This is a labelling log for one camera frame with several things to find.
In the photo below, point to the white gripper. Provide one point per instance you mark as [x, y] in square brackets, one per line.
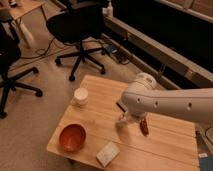
[129, 118]

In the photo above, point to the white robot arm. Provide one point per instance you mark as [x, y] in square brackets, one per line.
[141, 97]

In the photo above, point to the white rectangular sponge block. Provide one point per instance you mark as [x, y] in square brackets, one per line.
[107, 154]

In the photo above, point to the red bowl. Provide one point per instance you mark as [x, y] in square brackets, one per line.
[72, 137]

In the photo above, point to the black office chair centre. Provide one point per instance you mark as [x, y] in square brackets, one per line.
[75, 23]

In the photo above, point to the black office chair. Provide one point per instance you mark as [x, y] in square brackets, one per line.
[9, 54]
[75, 23]

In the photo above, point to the black office chair left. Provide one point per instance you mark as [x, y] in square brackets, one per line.
[9, 54]

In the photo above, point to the wooden desk background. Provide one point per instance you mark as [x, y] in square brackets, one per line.
[20, 8]

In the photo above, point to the long workbench rail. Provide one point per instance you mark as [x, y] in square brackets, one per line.
[177, 45]

